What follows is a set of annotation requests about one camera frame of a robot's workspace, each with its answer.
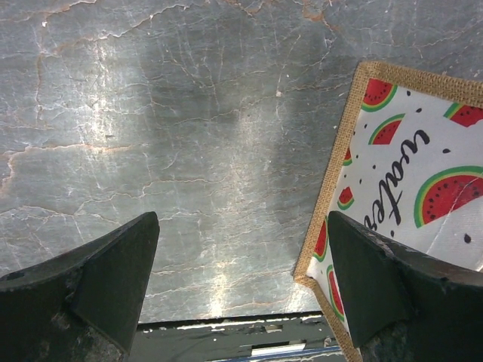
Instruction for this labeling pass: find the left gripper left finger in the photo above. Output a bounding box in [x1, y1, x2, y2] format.
[1, 212, 159, 361]

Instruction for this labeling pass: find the burlap watermelon canvas bag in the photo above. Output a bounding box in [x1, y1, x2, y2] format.
[294, 61, 482, 361]

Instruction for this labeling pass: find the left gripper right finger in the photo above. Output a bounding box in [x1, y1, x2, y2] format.
[328, 211, 482, 361]

